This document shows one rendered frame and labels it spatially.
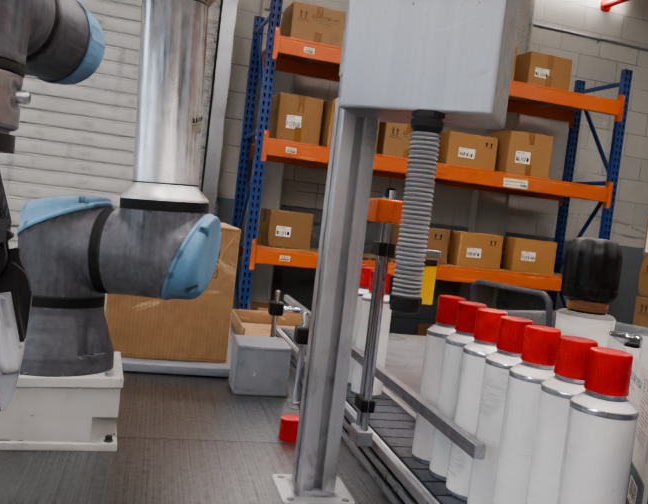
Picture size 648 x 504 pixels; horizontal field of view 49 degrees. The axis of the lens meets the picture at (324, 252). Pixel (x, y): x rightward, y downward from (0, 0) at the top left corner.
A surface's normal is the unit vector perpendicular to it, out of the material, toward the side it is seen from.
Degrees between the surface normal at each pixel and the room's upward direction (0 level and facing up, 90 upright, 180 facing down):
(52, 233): 85
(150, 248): 91
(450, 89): 90
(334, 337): 90
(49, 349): 70
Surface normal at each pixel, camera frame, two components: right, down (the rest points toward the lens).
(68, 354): 0.53, -0.25
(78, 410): 0.29, 0.08
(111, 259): -0.11, 0.15
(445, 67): -0.37, 0.00
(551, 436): -0.68, -0.04
